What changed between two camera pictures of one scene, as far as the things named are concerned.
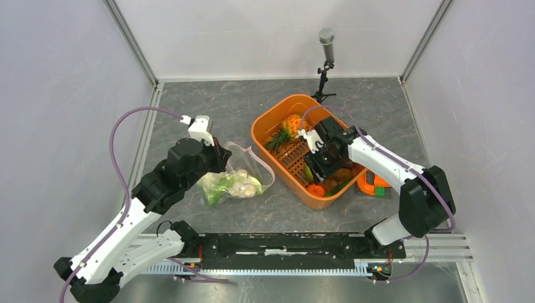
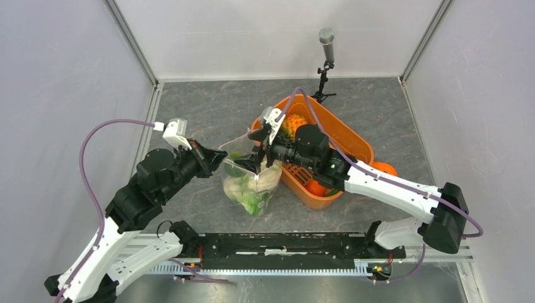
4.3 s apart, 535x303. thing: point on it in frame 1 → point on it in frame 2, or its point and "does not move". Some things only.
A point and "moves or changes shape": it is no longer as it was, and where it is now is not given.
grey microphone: (326, 37) does not move
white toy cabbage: (247, 185) moves or changes shape
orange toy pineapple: (291, 125) does not move
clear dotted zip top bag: (245, 176) moves or changes shape
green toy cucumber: (339, 188) does not move
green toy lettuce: (216, 186) → (253, 201)
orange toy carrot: (317, 190) does not move
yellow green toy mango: (308, 173) → (234, 168)
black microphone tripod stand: (319, 95) does not move
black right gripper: (312, 160) → (252, 162)
